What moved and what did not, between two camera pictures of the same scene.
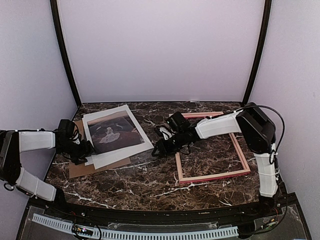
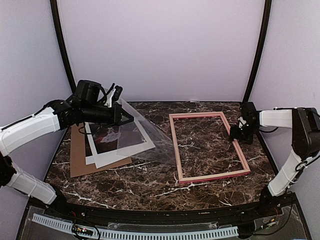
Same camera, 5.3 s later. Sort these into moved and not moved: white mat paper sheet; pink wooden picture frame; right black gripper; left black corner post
Moved: right black gripper
Not moved: pink wooden picture frame; white mat paper sheet; left black corner post
